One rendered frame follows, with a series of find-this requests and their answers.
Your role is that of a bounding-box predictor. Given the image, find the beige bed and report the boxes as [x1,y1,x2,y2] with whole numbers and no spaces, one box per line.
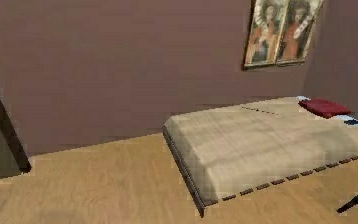
[162,95,358,219]

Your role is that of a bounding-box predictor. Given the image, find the framed figure painting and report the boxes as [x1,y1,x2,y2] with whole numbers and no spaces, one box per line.
[241,0,326,71]

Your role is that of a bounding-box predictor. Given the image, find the red pillow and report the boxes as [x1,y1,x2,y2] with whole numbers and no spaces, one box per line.
[298,97,352,120]

